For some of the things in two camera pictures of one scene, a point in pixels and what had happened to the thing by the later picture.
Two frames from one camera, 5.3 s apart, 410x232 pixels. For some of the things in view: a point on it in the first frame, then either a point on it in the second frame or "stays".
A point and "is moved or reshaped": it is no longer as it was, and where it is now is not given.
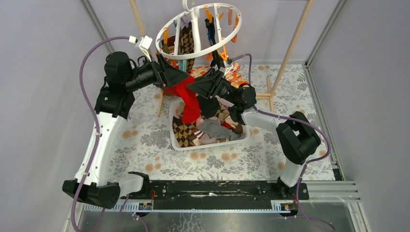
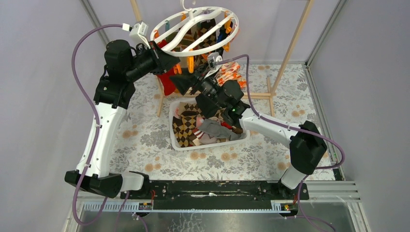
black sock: (209, 107) stays
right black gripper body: (226, 92) stays
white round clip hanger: (197, 28) is moved or reshaped
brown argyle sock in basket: (182, 132) stays
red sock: (188, 97) is moved or reshaped
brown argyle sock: (185, 43) → (204, 27)
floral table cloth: (142, 141) stays
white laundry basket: (174, 108) stays
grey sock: (213, 128) stays
